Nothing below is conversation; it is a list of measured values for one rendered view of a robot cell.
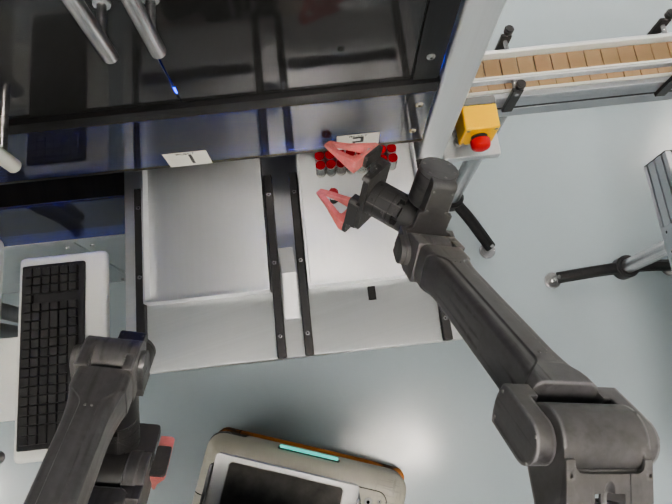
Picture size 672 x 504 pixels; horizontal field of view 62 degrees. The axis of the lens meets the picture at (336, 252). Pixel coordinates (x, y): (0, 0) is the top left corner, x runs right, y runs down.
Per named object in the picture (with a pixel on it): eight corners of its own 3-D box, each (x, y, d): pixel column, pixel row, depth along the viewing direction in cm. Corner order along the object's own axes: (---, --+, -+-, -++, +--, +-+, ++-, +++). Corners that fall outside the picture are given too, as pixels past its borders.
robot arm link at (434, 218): (396, 269, 78) (454, 274, 80) (422, 204, 71) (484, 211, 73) (382, 215, 87) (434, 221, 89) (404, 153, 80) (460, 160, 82)
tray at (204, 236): (145, 158, 127) (140, 151, 124) (260, 146, 128) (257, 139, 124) (148, 306, 118) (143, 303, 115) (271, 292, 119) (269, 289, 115)
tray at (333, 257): (295, 142, 128) (293, 135, 124) (408, 130, 128) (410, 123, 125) (309, 288, 119) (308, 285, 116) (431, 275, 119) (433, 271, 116)
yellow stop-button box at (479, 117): (452, 115, 120) (459, 97, 113) (485, 112, 120) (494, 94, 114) (458, 147, 118) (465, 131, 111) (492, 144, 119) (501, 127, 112)
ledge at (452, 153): (433, 108, 132) (435, 104, 130) (488, 102, 132) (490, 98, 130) (443, 163, 128) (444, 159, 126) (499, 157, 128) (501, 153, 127)
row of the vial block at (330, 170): (315, 169, 126) (314, 160, 121) (395, 161, 126) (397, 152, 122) (316, 178, 125) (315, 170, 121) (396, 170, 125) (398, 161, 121)
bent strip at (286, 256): (280, 254, 121) (277, 247, 115) (294, 253, 121) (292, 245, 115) (285, 319, 117) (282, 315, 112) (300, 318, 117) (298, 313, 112)
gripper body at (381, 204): (381, 156, 86) (422, 178, 84) (368, 205, 94) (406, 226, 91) (358, 175, 82) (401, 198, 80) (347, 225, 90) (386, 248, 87)
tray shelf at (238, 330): (126, 164, 129) (123, 160, 127) (428, 132, 130) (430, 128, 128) (129, 376, 116) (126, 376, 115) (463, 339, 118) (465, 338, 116)
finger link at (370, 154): (340, 122, 88) (391, 149, 85) (334, 159, 93) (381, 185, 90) (315, 140, 83) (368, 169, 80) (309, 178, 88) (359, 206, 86)
